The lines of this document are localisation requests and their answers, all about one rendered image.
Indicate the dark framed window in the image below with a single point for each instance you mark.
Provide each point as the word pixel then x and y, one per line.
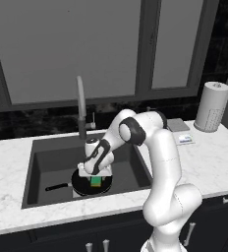
pixel 70 49

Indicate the dark drawer front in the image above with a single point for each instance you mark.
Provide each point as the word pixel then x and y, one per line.
pixel 217 204

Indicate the dark grey sink basin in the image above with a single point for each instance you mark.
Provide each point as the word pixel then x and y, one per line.
pixel 53 164

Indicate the dark panel under sink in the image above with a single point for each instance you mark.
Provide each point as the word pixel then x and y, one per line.
pixel 86 224

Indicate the grey and white kitchen scale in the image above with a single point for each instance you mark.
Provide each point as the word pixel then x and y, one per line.
pixel 181 129

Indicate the black frying pan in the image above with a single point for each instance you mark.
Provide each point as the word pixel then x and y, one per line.
pixel 83 187

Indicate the white paper towel roll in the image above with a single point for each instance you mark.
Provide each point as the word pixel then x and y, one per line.
pixel 212 106

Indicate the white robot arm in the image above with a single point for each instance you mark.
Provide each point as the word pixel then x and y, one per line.
pixel 163 164

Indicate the grey tall tap spout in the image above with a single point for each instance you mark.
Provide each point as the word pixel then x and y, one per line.
pixel 81 101

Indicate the dark cupboard door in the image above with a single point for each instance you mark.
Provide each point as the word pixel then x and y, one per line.
pixel 125 241
pixel 209 231
pixel 37 244

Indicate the green sponge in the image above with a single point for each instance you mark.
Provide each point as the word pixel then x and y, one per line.
pixel 95 181

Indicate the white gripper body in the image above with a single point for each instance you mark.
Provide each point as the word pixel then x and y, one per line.
pixel 107 171

